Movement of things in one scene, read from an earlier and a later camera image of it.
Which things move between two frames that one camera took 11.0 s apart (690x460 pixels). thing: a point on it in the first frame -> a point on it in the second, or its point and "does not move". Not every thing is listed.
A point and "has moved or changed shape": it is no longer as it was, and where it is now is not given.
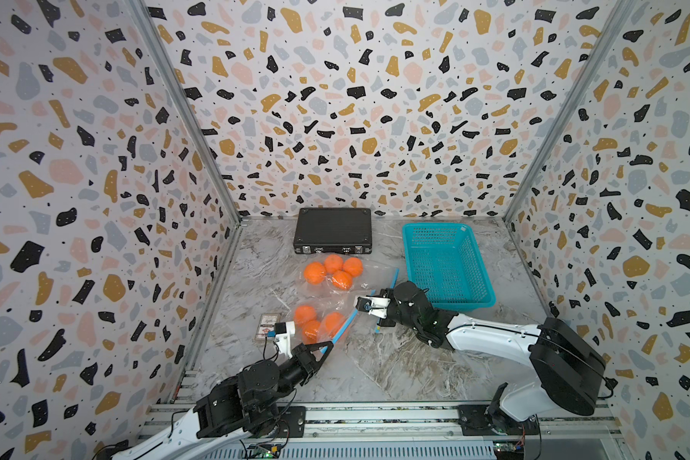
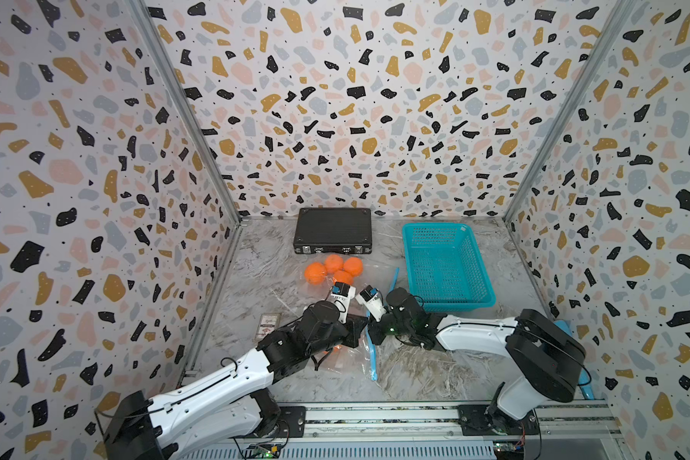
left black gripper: x=302 y=357 -> x=355 y=328
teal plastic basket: x=448 y=262 does not move
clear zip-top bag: x=333 y=275 does not move
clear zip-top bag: x=315 y=321 has moved or changed shape
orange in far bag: x=333 y=263 does not move
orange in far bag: x=353 y=265 does not move
